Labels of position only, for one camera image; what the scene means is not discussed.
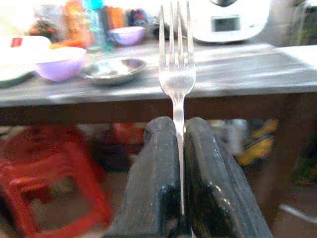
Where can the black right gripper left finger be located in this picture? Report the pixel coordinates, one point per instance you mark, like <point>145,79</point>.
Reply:
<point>151,178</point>

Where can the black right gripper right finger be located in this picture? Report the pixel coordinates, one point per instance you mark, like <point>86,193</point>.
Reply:
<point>218,188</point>

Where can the silver metal fork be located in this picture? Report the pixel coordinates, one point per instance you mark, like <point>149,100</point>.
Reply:
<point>177,79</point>

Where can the yellow toy under table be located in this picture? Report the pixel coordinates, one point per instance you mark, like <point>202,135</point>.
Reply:
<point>260,143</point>

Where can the red plastic stool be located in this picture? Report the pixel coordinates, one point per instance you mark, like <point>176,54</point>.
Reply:
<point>57,181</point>

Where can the shallow steel dish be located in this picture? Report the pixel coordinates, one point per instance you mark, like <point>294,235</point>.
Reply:
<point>114,71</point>

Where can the large purple bowl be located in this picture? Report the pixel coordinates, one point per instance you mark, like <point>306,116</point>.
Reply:
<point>62,66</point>

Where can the small purple bowl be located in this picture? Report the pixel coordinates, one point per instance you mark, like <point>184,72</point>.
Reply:
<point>126,35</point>

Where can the clear teal bottle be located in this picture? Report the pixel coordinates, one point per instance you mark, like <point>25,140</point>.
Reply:
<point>97,27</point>

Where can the dark jar with red label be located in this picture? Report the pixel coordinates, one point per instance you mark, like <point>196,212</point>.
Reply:
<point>138,17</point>

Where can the orange container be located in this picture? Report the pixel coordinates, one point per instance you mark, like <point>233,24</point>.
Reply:
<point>115,17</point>

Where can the white kitchen appliance with display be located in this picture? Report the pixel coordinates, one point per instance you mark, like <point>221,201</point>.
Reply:
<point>227,22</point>

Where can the white plate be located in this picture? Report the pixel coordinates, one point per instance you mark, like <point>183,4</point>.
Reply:
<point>15,74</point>

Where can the orange packet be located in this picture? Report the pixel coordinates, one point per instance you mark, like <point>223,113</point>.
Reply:
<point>74,24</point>

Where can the white box with red label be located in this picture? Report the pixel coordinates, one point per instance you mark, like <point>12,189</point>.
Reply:
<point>22,44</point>

